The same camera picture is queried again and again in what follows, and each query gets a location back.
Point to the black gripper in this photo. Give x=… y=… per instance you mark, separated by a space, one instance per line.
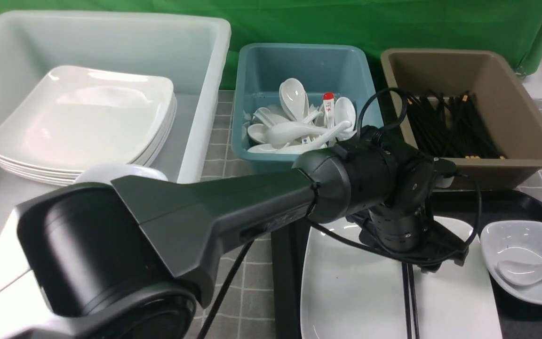
x=417 y=239

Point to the black chopstick pair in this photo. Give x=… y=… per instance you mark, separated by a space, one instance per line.
x=410 y=302

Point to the white square rice plate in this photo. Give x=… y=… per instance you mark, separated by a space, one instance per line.
x=347 y=293

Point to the white ceramic soup spoon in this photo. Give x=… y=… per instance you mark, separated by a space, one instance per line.
x=519 y=273

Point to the small white sauce bowl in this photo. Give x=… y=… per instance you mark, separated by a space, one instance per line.
x=518 y=240

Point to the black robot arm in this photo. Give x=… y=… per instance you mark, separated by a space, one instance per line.
x=132 y=259

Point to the pile of black chopsticks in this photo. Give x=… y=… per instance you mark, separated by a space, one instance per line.
x=450 y=126

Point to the brown plastic bin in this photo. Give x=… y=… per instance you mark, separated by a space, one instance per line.
x=508 y=112

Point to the pile of white spoons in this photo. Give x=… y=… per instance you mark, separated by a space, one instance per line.
x=296 y=126

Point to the red tipped white spoon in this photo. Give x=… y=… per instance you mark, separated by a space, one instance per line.
x=328 y=109

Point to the teal plastic bin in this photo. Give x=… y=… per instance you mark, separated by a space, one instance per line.
x=262 y=67

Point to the green backdrop cloth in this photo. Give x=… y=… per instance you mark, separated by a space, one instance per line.
x=510 y=28

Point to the stack of white bowls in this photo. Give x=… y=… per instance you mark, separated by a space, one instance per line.
x=105 y=173

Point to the stack of white square plates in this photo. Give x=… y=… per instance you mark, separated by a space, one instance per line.
x=76 y=118

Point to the large white plastic bin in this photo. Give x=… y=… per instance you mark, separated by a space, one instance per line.
x=189 y=50

